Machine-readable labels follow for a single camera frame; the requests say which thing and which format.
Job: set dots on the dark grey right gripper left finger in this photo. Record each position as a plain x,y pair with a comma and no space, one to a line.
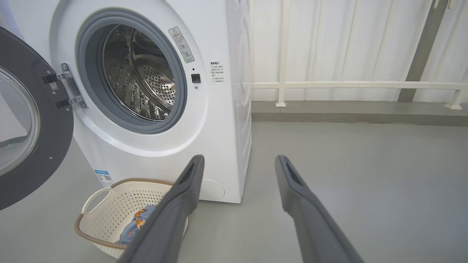
172,219

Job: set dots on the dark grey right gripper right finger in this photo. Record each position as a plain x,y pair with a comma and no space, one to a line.
310,226

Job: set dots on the blue bear-print garment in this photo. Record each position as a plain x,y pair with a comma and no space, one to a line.
133,228

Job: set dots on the black washing machine door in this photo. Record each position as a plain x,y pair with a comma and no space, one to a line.
55,138

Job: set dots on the white front-load washing machine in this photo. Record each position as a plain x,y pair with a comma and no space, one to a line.
219,128

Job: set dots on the steel washing machine drum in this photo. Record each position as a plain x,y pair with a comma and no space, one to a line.
146,80

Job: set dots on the black door lock socket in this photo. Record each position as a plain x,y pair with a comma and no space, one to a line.
196,78

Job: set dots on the metal door hinge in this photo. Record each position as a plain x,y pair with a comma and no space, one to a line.
71,86

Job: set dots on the round white filter cover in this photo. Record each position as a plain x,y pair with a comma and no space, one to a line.
214,190

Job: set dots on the cream perforated laundry basket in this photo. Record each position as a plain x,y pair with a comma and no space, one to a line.
109,212

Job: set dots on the blue energy label sticker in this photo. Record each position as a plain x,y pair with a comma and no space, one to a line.
104,178

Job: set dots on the white metal railing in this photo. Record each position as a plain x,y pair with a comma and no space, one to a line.
347,85

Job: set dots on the grey warning sticker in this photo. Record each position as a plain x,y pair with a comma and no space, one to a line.
181,44

